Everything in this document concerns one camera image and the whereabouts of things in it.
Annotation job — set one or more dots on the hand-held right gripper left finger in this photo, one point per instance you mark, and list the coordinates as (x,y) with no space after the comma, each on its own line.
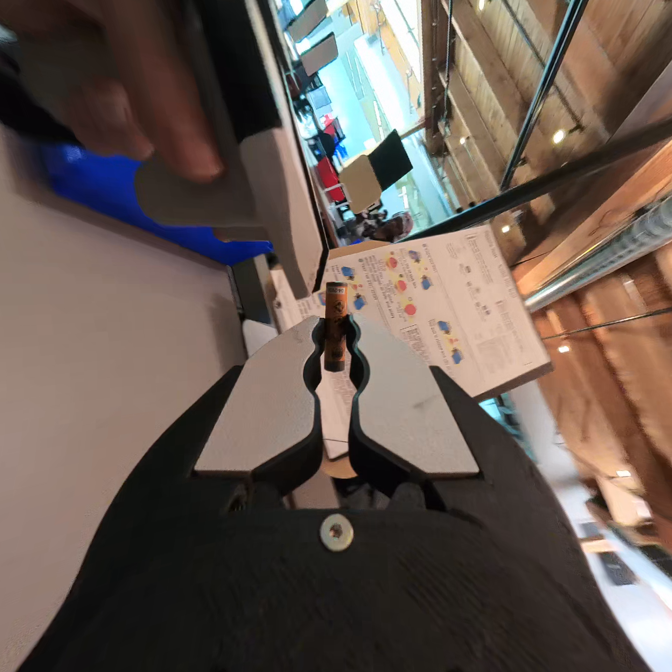
(262,414)

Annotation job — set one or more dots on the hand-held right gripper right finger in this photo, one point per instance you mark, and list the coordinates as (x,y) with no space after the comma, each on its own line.
(409,414)

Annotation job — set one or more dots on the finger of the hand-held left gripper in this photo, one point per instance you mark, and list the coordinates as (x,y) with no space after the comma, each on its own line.
(286,210)

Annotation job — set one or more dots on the orange battery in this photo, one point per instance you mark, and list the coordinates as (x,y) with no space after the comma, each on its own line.
(336,325)

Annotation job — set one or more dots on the blue plastic bin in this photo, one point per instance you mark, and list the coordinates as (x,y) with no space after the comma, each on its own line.
(105,194)

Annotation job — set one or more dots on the person's left hand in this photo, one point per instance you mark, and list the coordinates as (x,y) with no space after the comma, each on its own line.
(157,78)

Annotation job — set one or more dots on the red plastic bin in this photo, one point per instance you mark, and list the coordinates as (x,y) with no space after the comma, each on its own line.
(329,178)

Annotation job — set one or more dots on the beige board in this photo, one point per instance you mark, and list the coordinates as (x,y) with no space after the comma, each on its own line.
(359,183)

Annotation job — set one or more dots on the printed instruction sheet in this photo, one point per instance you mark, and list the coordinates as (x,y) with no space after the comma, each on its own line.
(462,315)

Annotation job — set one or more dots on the black foam panel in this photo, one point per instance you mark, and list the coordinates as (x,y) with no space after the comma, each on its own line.
(391,157)

